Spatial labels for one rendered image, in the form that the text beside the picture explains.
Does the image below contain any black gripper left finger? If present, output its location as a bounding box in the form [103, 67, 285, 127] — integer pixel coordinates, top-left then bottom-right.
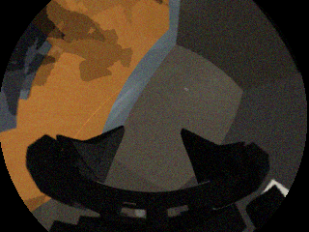
[57, 125, 125, 183]

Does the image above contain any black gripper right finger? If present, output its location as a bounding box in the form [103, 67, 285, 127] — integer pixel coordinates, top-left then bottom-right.
[181, 128, 244, 183]

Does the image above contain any grey sloped panel with hole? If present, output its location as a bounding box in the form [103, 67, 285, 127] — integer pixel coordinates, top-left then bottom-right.
[0, 22, 53, 134]

